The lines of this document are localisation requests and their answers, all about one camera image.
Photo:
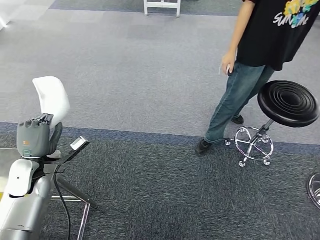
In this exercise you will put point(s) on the person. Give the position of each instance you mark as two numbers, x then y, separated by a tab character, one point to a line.
269	33

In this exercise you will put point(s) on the white frame stand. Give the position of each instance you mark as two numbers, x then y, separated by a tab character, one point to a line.
162	4

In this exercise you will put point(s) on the steel workbench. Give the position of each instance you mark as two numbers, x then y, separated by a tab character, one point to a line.
6	165

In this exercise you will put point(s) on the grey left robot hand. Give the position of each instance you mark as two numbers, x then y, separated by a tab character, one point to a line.
35	139

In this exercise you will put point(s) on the white plastic shell part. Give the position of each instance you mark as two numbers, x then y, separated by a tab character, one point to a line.
52	96

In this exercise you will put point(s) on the person's hand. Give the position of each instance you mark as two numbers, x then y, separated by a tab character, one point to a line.
229	61

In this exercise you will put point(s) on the person's forearm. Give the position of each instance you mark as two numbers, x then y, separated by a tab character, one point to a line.
240	30

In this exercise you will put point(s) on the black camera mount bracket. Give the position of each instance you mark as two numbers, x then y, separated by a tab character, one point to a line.
67	155

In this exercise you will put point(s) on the small handheld remote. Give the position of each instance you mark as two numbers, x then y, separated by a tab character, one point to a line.
230	72

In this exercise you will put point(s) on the black round stool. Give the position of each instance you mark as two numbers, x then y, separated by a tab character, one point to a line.
287	102

